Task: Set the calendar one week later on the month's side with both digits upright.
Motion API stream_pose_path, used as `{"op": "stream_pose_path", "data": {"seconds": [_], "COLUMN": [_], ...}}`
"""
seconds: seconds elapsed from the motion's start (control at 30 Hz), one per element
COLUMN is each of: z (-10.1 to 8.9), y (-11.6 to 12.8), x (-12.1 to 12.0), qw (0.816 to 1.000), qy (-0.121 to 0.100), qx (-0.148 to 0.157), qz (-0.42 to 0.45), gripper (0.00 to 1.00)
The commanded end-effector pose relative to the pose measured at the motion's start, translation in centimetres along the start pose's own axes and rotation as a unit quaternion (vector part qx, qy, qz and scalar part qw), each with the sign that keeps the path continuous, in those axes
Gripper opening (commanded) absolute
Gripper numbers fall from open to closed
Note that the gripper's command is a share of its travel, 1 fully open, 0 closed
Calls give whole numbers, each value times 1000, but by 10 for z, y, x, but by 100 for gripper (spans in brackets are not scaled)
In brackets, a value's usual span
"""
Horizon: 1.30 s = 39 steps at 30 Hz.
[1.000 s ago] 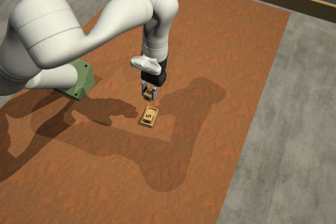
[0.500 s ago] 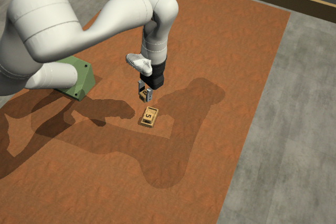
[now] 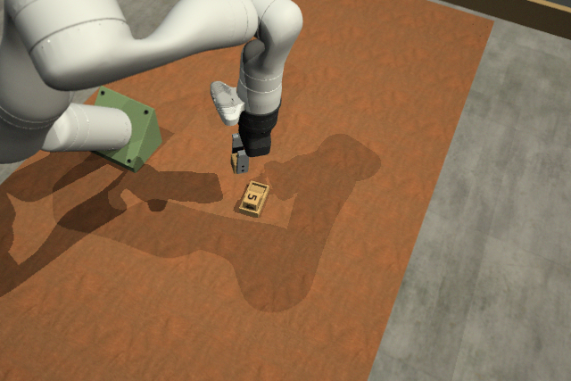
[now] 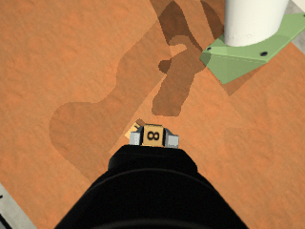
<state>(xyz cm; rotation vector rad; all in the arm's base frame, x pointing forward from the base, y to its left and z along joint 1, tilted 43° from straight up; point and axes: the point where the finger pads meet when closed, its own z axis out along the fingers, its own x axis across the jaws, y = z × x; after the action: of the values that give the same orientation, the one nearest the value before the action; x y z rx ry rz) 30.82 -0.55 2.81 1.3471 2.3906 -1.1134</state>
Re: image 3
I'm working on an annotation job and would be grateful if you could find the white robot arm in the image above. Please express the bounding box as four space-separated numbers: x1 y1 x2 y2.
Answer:
0 0 303 164

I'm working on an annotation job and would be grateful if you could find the tan wooden tray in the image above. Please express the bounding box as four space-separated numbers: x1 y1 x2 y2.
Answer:
239 180 269 218

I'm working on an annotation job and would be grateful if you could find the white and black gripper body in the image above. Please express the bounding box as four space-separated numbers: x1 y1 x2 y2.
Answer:
211 78 282 157

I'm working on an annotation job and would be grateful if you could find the tan number cube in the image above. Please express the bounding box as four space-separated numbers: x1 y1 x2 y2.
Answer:
230 153 237 174
243 190 261 211

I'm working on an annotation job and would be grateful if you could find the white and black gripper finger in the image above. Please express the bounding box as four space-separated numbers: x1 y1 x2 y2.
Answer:
236 150 249 174
232 133 244 153

